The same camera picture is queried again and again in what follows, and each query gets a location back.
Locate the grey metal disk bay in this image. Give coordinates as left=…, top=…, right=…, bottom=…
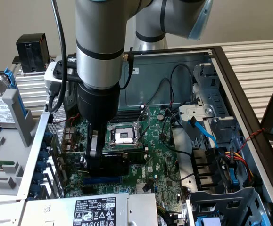
left=185, top=187, right=273, bottom=226

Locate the silver power supply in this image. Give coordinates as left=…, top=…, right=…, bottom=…
left=20, top=193, right=159, bottom=226

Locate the red black twisted wire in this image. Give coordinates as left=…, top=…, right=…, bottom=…
left=52, top=113, right=82, bottom=153
left=239, top=128, right=265, bottom=151

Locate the multicolour power wire bundle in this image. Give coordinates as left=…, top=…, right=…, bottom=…
left=217, top=147, right=256, bottom=182

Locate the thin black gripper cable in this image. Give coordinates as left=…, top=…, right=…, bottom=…
left=119, top=53, right=135, bottom=90

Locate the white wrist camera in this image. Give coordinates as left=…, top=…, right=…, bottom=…
left=43, top=60, right=78, bottom=94

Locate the blue expansion slot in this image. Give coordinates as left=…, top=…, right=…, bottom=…
left=83, top=175, right=124, bottom=186

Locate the metal socket cover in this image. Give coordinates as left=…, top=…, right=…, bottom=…
left=135, top=105, right=151, bottom=147

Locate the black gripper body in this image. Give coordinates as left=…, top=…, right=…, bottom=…
left=76, top=82, right=121, bottom=129

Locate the thick black camera cable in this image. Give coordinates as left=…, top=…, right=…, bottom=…
left=46, top=0, right=68, bottom=114

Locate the silver bay bracket plate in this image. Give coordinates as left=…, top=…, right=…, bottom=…
left=178, top=105, right=216, bottom=125

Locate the silver optical drive cage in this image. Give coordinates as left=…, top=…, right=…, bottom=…
left=192, top=63, right=245, bottom=151

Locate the black fan shroud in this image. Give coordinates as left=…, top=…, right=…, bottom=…
left=190, top=145, right=229, bottom=192

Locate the dark RAM stick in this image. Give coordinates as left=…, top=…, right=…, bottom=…
left=127, top=152, right=148, bottom=165

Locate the green graphics card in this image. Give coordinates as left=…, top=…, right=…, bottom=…
left=50, top=134, right=130, bottom=186

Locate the blue SATA wire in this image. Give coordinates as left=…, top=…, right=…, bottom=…
left=187, top=116, right=220, bottom=149

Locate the blue disk carrier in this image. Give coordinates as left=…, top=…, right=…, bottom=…
left=3, top=67, right=26, bottom=118

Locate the braided power cable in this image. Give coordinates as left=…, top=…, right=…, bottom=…
left=157, top=204, right=183, bottom=226

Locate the green motherboard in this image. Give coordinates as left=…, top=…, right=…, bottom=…
left=64, top=106, right=187, bottom=215

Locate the open metal PC case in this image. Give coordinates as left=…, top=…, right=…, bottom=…
left=15, top=46, right=273, bottom=226

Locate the CPU socket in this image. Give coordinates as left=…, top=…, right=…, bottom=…
left=106, top=122, right=144, bottom=151

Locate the black RAM slot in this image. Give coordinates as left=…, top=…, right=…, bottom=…
left=116, top=113, right=143, bottom=121
left=115, top=115, right=142, bottom=124
left=105, top=147, right=149, bottom=156
left=116, top=110, right=143, bottom=118
left=116, top=107, right=144, bottom=115

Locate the black CPU cooler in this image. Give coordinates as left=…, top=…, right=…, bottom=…
left=12, top=32, right=54, bottom=76

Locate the blue plastic clip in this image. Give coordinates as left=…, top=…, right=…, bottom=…
left=228, top=166, right=240, bottom=187

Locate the grey parts rack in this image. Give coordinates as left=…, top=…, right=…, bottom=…
left=0, top=88, right=37, bottom=196

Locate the black angled plug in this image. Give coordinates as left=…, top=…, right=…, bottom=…
left=142, top=179, right=154, bottom=193

